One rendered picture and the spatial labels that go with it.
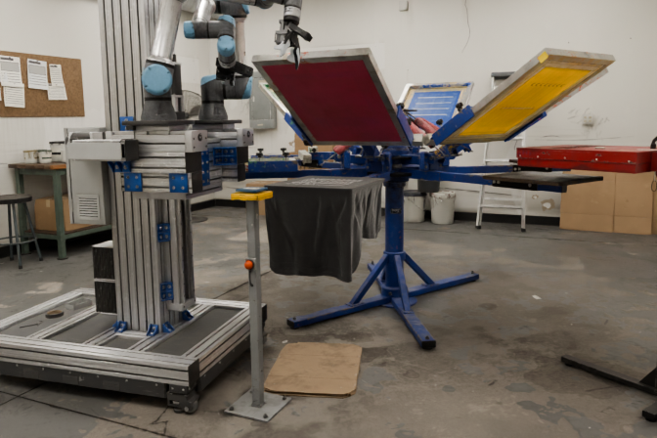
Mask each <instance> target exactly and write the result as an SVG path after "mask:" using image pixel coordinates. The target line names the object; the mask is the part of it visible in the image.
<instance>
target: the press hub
mask: <svg viewBox="0 0 657 438"><path fill-rule="evenodd" d="M382 153H392V154H394V155H395V156H392V159H395V163H393V164H392V170H395V172H393V173H390V177H395V179H393V180H390V181H387V182H384V183H383V186H384V187H385V250H383V254H384V253H385V254H388V262H387V264H386V265H385V284H383V285H382V286H381V288H380V289H381V294H382V295H383V296H386V297H389V303H386V304H383V305H379V306H381V307H386V308H394V306H393V305H392V303H391V298H392V297H394V298H397V297H401V293H400V288H399V283H398V278H397V273H396V268H395V264H394V255H400V258H401V262H402V267H403V271H404V260H405V259H406V251H405V250H404V187H405V186H406V182H408V181H409V178H401V177H406V176H412V173H408V172H401V169H398V168H402V164H405V163H401V159H412V157H411V156H401V154H409V153H410V150H409V148H408V147H407V146H389V147H388V148H387V149H383V151H382ZM381 294H378V295H375V296H379V295H381ZM409 301H410V306H413V305H415V304H416V298H415V297H414V296H412V297H409Z"/></svg>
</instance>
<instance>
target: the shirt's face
mask: <svg viewBox="0 0 657 438"><path fill-rule="evenodd" d="M309 178H317V179H347V180H362V181H359V182H355V183H352V184H349V185H345V186H326V185H342V184H321V185H299V184H288V183H291V182H295V181H300V180H304V179H309ZM379 179H382V178H369V177H336V176H304V177H300V178H295V179H290V180H286V181H281V182H278V183H273V184H268V185H266V186H290V187H314V188H338V189H351V188H355V187H358V186H361V185H364V184H367V183H370V182H373V181H376V180H379Z"/></svg>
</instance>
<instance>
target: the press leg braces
mask: <svg viewBox="0 0 657 438"><path fill-rule="evenodd" d="M404 261H405V262H406V263H407V264H408V265H409V266H410V267H411V268H412V269H413V270H414V271H415V272H416V273H417V274H418V276H419V277H420V278H421V279H422V280H423V281H424V282H425V284H422V285H425V286H433V285H438V284H437V283H434V282H433V281H432V280H431V279H430V278H429V277H428V276H427V275H426V274H425V273H424V272H423V270H422V269H421V268H420V267H419V266H418V265H417V263H416V262H415V261H414V260H413V259H412V258H411V257H410V256H409V255H408V254H407V253H406V259H405V260H404ZM387 262H388V254H385V253H384V254H383V255H382V257H381V258H380V260H379V261H378V262H377V264H376V265H375V267H374V268H373V269H372V271H371V273H370V274H369V275H368V277H367V278H366V280H365V281H364V282H363V284H362V285H361V287H360V288H359V289H358V291H357V292H356V294H355V295H354V296H353V298H352V299H351V301H350V302H348V303H345V304H346V305H348V306H350V307H353V306H357V305H361V304H364V302H362V301H361V300H362V298H363V297H364V295H365V294H366V292H367V291H368V290H369V288H370V287H371V285H372V284H373V282H374V281H375V279H376V278H377V276H378V275H379V274H380V272H381V271H382V269H383V271H382V274H381V277H378V278H379V280H380V281H381V282H385V265H386V264H387ZM394 264H395V268H396V273H397V278H398V283H399V288H400V293H401V298H402V304H403V307H399V308H400V309H401V311H402V312H403V314H410V313H414V311H413V309H412V308H411V306H410V301H409V296H408V291H407V286H406V281H405V276H404V271H403V267H402V262H401V258H400V255H394Z"/></svg>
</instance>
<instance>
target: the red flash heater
mask: <svg viewBox="0 0 657 438"><path fill-rule="evenodd" d="M595 147H604V148H605V149H595ZM516 157H517V158H518V162H517V166H529V167H543V168H558V169H573V170H588V171H602V172H617V173H632V174H637V173H644V172H651V171H657V147H656V149H650V147H636V146H602V145H555V146H539V147H525V148H516Z"/></svg>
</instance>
